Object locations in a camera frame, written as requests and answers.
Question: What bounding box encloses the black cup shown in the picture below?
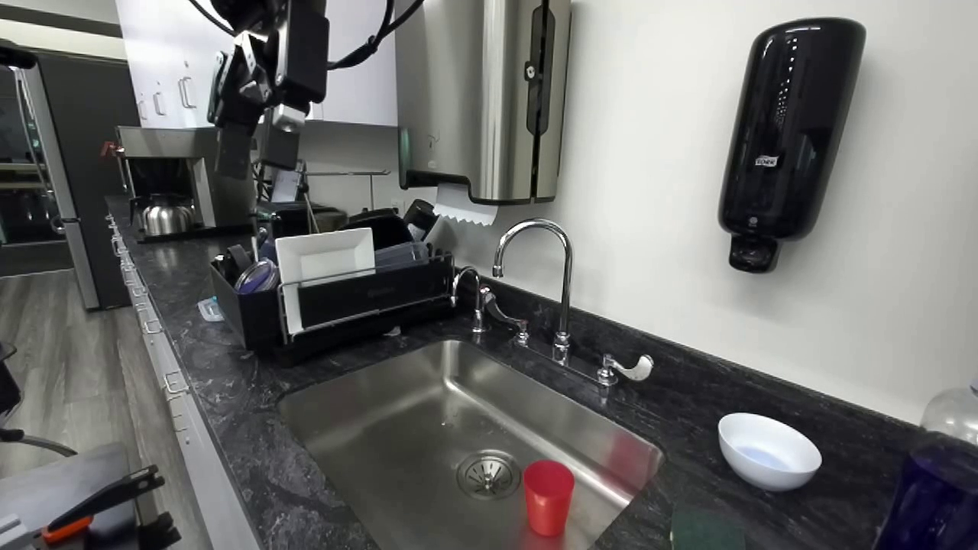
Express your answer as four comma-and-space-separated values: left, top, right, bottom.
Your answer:
402, 199, 441, 242

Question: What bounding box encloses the black bowl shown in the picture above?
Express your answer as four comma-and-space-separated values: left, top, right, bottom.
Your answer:
342, 209, 414, 253

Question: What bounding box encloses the blue bottle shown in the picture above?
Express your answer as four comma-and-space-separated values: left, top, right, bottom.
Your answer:
873, 432, 978, 550

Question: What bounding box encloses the stainless refrigerator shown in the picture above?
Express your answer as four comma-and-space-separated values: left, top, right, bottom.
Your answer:
14, 49, 143, 312

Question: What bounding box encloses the clear plastic container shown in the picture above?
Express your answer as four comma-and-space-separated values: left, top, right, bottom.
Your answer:
374, 240, 430, 273

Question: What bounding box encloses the chrome tap lever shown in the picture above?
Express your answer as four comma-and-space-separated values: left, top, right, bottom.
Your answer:
480, 286, 530, 345
597, 353, 656, 387

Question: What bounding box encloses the round purple lid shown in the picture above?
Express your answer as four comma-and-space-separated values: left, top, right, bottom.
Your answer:
234, 258, 280, 296

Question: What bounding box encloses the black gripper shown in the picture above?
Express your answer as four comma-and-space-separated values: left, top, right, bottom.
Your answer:
206, 0, 306, 181

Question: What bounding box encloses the small chrome tap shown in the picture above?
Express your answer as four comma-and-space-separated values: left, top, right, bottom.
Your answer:
451, 266, 487, 334

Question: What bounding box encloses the white bowl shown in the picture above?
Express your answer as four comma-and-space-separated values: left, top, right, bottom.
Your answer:
717, 412, 824, 493

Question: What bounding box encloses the clear glass dome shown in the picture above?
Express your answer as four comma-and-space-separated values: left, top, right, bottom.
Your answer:
920, 380, 978, 446

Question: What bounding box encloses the steel coffee pot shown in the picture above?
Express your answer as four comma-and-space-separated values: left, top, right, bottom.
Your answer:
129, 192, 199, 237

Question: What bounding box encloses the white square plate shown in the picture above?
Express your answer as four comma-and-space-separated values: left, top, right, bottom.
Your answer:
274, 227, 377, 336

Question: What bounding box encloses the stainless coffee maker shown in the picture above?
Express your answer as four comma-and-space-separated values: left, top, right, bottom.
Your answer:
115, 125, 258, 244

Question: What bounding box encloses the black cable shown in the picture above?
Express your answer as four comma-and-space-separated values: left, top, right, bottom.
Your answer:
0, 428, 79, 459

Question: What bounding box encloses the stainless steel sink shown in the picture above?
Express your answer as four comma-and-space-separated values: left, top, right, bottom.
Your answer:
278, 339, 665, 550

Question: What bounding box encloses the green sponge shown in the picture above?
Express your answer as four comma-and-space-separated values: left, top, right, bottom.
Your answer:
670, 507, 746, 550

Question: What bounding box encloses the stainless paper towel dispenser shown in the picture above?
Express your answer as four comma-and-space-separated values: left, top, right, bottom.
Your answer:
395, 0, 572, 205

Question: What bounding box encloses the orange and black clamp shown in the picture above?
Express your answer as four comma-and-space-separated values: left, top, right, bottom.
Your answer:
40, 464, 167, 545

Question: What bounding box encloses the black dish rack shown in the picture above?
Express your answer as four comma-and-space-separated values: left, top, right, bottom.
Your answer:
209, 251, 458, 365

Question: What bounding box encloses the black soap dispenser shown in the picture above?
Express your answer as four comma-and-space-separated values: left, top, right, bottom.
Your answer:
717, 18, 867, 273

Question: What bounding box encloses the white paper towel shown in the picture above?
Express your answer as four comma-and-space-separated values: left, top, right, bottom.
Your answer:
433, 183, 499, 227

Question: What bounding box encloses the chrome gooseneck tap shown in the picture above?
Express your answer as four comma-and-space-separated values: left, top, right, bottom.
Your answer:
480, 218, 656, 387

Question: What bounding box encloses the black box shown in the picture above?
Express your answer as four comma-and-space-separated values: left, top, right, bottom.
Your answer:
260, 202, 349, 239

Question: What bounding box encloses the row of white drawers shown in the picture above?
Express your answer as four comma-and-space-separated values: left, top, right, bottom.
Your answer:
105, 214, 262, 550

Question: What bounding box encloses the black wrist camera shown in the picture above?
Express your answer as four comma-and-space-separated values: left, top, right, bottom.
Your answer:
275, 0, 331, 108

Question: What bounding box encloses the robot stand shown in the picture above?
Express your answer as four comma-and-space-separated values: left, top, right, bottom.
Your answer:
0, 442, 140, 550

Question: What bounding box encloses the red plastic cup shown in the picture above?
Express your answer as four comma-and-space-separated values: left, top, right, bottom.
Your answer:
523, 459, 575, 537

